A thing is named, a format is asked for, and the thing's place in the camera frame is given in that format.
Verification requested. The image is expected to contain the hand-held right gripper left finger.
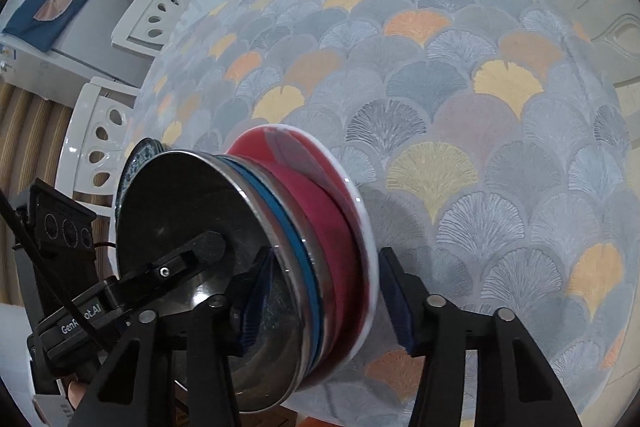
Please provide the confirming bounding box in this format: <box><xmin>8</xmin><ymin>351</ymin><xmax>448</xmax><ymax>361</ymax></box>
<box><xmin>67</xmin><ymin>247</ymin><xmax>275</xmax><ymax>427</ymax></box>

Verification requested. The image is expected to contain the stainless steel bowl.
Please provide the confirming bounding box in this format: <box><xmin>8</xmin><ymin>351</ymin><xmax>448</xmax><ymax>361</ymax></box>
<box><xmin>117</xmin><ymin>149</ymin><xmax>313</xmax><ymax>413</ymax></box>

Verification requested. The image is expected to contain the blue bowl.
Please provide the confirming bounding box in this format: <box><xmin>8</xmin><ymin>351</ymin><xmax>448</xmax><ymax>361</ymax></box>
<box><xmin>225</xmin><ymin>157</ymin><xmax>326</xmax><ymax>373</ymax></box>

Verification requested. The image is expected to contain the fan patterned tablecloth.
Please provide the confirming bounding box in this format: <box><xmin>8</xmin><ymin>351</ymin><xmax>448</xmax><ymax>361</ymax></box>
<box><xmin>132</xmin><ymin>0</ymin><xmax>636</xmax><ymax>427</ymax></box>

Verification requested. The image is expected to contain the large blue floral plate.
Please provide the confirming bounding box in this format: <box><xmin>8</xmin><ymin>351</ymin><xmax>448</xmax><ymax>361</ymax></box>
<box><xmin>116</xmin><ymin>138</ymin><xmax>168</xmax><ymax>228</ymax></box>

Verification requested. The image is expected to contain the red bowl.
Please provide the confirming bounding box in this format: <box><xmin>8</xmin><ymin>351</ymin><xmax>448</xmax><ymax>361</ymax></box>
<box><xmin>227</xmin><ymin>124</ymin><xmax>368</xmax><ymax>380</ymax></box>

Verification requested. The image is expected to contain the person's left hand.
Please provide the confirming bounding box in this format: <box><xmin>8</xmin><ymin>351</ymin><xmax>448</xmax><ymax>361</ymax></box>
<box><xmin>65</xmin><ymin>379</ymin><xmax>90</xmax><ymax>413</ymax></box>

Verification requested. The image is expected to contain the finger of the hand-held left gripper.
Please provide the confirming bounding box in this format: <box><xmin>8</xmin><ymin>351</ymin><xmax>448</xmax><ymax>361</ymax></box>
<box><xmin>107</xmin><ymin>231</ymin><xmax>226</xmax><ymax>309</ymax></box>

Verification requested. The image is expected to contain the dark blue cloth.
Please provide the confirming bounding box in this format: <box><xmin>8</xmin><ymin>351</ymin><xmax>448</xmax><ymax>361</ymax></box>
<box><xmin>2</xmin><ymin>0</ymin><xmax>108</xmax><ymax>52</ymax></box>

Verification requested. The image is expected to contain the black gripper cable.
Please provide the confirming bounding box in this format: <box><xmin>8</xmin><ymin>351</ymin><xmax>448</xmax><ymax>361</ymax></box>
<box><xmin>0</xmin><ymin>189</ymin><xmax>101</xmax><ymax>350</ymax></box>

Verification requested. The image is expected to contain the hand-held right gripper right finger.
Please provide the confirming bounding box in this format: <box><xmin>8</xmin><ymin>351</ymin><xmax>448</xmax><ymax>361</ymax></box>
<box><xmin>378</xmin><ymin>247</ymin><xmax>583</xmax><ymax>427</ymax></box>

